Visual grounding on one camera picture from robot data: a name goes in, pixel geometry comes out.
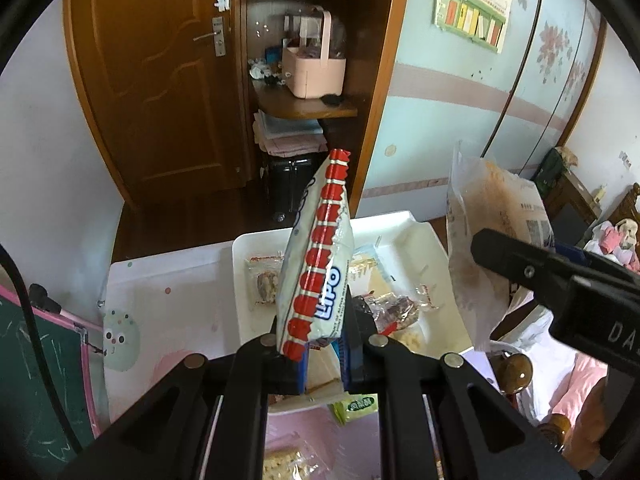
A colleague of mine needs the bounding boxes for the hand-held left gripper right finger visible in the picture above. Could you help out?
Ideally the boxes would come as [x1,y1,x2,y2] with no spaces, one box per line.
[340,297,583,480]

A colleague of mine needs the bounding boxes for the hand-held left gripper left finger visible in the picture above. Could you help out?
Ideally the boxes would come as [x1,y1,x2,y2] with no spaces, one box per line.
[57,335,308,480]

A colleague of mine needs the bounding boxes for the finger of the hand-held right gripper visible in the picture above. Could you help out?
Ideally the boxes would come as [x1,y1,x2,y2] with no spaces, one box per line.
[470,228,591,306]
[554,242,608,268]

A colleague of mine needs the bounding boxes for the large clear cracker bag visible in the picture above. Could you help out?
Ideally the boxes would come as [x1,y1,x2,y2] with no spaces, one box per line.
[445,140,556,353]

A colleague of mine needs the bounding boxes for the white plastic tray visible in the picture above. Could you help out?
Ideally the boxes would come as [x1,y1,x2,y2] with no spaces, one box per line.
[231,211,475,413]

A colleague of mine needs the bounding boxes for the red white snack packet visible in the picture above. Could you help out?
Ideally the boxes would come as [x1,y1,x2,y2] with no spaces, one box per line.
[275,148,356,362]

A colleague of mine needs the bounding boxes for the person's right forearm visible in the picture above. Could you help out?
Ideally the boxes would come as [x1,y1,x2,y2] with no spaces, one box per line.
[570,377,608,466]

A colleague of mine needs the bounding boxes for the dark wooden cabinet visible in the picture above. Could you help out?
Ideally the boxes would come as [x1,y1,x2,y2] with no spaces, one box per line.
[545,170,601,246]

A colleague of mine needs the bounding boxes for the green snack packet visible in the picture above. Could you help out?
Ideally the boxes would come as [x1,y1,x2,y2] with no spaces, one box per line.
[331,394,378,426]

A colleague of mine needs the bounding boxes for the pile of plush toys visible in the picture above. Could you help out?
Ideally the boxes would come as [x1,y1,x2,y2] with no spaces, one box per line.
[585,217,640,271]

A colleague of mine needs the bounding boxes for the pink quilt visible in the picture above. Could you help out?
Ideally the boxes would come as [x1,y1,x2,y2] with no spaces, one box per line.
[530,345,606,411]

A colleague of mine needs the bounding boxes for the clear packet of dark snack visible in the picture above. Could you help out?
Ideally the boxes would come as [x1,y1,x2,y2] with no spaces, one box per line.
[362,285,441,336]

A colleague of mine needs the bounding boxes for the dark green bag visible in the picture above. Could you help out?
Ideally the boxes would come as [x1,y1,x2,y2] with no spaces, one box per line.
[530,147,576,196]

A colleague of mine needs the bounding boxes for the clear packet of crackers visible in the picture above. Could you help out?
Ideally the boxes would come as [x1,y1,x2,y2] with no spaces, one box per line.
[262,437,321,480]

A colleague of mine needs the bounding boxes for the small clear nut bar packet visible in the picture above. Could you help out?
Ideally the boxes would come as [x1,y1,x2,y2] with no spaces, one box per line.
[245,255,286,306]

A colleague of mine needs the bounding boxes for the wooden bedpost knob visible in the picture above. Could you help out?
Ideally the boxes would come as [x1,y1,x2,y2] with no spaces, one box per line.
[495,352,533,396]
[537,412,571,453]

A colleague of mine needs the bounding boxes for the pink cartoon face blanket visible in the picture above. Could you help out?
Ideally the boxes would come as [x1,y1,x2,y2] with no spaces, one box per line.
[95,255,386,480]

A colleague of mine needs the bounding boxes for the pale blue floral wardrobe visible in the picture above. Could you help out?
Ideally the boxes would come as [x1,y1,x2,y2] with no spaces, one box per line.
[360,0,608,221]

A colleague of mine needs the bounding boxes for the black suitcase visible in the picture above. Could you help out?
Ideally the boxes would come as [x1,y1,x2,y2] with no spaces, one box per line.
[262,152,328,223]

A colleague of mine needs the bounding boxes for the stack of folded cloths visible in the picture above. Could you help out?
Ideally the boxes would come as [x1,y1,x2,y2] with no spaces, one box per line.
[252,110,326,156]

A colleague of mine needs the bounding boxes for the wooden corner shelf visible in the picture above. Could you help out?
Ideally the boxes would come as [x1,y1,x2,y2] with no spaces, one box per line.
[232,0,416,221]

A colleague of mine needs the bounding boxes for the black easel clamp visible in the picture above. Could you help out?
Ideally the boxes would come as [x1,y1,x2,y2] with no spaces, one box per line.
[28,283,63,313]

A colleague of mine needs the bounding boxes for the small toy figures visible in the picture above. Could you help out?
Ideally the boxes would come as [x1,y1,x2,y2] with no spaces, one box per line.
[249,57,286,86]

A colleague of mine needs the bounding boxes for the brown wooden door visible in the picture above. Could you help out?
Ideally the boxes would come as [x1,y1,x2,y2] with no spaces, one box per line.
[62,0,251,211]

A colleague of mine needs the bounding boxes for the colourful wall poster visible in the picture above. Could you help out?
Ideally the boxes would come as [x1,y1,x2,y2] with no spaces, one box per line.
[432,0,513,55]

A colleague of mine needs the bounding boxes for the green chalkboard with pink frame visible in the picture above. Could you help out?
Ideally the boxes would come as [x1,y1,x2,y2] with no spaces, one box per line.
[0,285,108,461]

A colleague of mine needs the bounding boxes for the pink handled basket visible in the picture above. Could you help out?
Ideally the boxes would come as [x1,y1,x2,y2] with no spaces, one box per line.
[281,5,347,100]

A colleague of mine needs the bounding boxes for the black cable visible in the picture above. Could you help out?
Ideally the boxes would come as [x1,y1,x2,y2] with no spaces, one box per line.
[0,245,83,453]

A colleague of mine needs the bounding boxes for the silver door handle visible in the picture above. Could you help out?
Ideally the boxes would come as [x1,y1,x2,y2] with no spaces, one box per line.
[192,16,226,58]

